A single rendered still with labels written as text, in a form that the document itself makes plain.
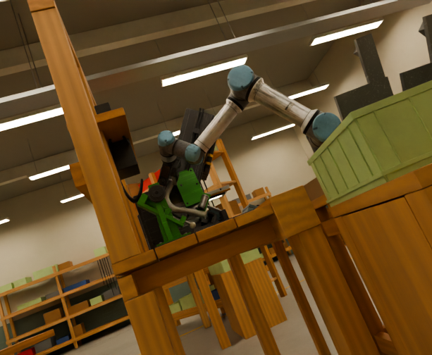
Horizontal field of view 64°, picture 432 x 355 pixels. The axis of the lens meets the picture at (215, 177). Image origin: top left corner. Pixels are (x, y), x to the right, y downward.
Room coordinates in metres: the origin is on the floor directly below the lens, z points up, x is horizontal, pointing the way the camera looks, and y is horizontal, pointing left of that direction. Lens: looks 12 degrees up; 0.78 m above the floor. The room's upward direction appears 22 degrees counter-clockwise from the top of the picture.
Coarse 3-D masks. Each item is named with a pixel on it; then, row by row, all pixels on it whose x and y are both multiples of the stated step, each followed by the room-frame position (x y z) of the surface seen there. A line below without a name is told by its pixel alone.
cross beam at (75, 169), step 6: (78, 162) 1.16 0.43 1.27; (72, 168) 1.16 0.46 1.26; (78, 168) 1.16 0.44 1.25; (72, 174) 1.16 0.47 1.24; (78, 174) 1.16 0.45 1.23; (78, 180) 1.16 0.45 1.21; (84, 180) 1.16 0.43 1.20; (78, 186) 1.16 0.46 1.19; (84, 186) 1.18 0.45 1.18; (84, 192) 1.25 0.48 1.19; (90, 198) 1.34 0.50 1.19
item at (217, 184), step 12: (216, 144) 4.76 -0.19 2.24; (216, 156) 4.80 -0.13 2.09; (228, 156) 4.77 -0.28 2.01; (228, 168) 4.74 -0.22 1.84; (144, 180) 5.19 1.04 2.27; (156, 180) 5.04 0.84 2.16; (216, 180) 4.37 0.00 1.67; (132, 192) 5.43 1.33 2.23; (204, 192) 4.46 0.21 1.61; (240, 192) 4.72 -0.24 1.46; (228, 204) 4.41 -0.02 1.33; (228, 216) 4.39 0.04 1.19; (264, 252) 4.73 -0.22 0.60; (276, 276) 4.72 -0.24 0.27; (168, 300) 5.97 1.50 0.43; (180, 300) 5.26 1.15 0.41; (192, 300) 5.13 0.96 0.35; (216, 300) 4.81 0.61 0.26; (180, 312) 5.24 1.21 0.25; (192, 312) 5.03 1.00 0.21; (180, 324) 6.01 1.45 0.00
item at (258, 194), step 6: (252, 192) 10.93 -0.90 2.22; (258, 192) 10.73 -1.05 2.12; (264, 192) 10.78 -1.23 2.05; (270, 192) 10.69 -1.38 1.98; (252, 198) 10.60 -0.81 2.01; (258, 198) 10.59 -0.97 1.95; (264, 198) 11.17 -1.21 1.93; (240, 204) 10.45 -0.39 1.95; (270, 252) 10.65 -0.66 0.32; (288, 252) 11.15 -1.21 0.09
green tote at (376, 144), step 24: (408, 96) 0.75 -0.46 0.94; (360, 120) 0.75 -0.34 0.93; (384, 120) 0.75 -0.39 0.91; (408, 120) 0.75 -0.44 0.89; (336, 144) 0.89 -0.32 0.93; (360, 144) 0.77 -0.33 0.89; (384, 144) 0.75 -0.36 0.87; (408, 144) 0.75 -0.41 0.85; (312, 168) 1.15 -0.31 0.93; (336, 168) 0.96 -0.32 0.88; (360, 168) 0.83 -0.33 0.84; (384, 168) 0.75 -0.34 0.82; (408, 168) 0.75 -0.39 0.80; (336, 192) 1.04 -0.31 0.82; (360, 192) 0.89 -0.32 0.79
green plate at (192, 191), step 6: (180, 174) 1.80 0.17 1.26; (186, 174) 1.81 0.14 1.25; (192, 174) 1.81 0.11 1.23; (180, 180) 1.79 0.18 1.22; (186, 180) 1.80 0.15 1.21; (192, 180) 1.80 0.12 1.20; (180, 186) 1.78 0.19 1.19; (186, 186) 1.78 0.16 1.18; (192, 186) 1.79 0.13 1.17; (198, 186) 1.79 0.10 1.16; (180, 192) 1.77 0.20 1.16; (186, 192) 1.77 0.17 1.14; (192, 192) 1.78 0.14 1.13; (198, 192) 1.78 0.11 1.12; (186, 198) 1.76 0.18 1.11; (192, 198) 1.77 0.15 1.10; (198, 198) 1.77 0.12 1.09; (186, 204) 1.75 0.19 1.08; (192, 204) 1.76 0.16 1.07
